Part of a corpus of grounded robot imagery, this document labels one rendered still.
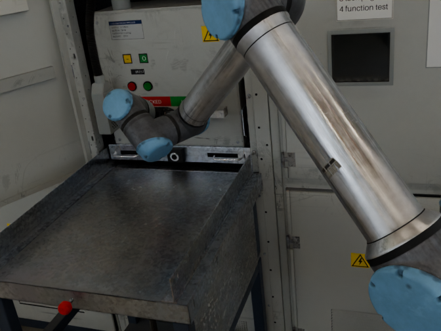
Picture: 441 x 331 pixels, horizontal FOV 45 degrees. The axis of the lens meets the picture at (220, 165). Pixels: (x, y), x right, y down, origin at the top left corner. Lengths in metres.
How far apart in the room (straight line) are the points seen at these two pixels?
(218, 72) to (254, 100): 0.41
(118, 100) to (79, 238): 0.41
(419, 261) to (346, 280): 1.01
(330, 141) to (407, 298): 0.28
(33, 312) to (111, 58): 1.28
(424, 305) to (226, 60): 0.69
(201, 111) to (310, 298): 0.87
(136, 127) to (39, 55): 0.57
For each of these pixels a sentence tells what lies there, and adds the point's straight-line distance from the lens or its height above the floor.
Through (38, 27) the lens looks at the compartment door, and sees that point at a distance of 1.90.
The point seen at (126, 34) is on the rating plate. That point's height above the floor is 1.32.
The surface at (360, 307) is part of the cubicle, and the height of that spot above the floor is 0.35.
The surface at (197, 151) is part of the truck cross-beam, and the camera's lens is 1.86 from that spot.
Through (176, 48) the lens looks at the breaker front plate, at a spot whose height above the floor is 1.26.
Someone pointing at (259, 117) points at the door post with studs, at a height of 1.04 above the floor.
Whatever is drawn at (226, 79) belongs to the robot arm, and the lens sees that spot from 1.31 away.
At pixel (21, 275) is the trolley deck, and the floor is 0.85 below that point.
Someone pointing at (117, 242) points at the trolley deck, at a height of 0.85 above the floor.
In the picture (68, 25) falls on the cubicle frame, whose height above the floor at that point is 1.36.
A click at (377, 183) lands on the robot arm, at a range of 0.93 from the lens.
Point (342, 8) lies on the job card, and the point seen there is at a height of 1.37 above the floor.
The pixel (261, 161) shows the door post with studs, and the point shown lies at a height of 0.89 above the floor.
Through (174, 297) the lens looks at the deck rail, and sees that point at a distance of 1.25.
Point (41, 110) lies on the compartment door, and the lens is 1.93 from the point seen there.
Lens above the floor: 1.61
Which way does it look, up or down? 24 degrees down
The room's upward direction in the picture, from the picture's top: 7 degrees counter-clockwise
